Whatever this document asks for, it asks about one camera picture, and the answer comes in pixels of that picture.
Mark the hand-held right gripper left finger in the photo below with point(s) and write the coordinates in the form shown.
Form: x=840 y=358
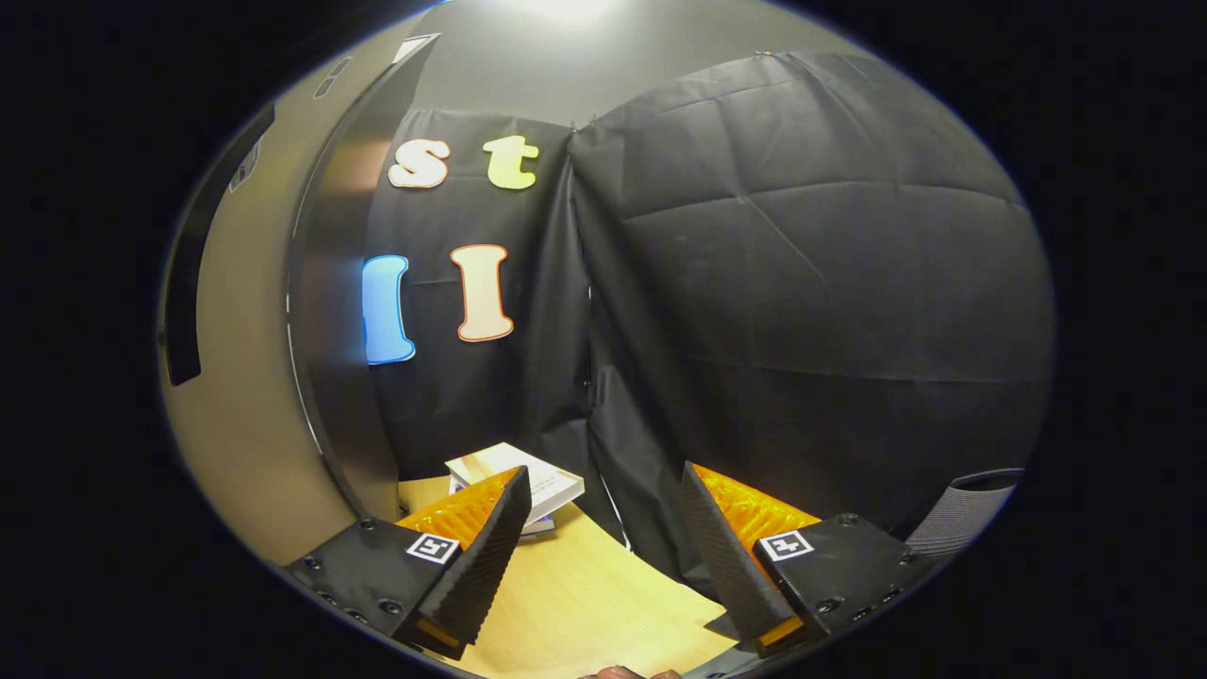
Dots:
x=490 y=566

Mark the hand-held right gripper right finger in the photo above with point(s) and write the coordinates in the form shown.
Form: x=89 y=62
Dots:
x=726 y=566

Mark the white shoe cabinet door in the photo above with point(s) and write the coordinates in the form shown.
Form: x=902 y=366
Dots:
x=245 y=453

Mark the blue-edged book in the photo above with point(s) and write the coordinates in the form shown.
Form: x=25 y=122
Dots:
x=537 y=528

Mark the black backdrop cloth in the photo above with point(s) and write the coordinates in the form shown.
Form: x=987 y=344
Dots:
x=537 y=377
x=801 y=283

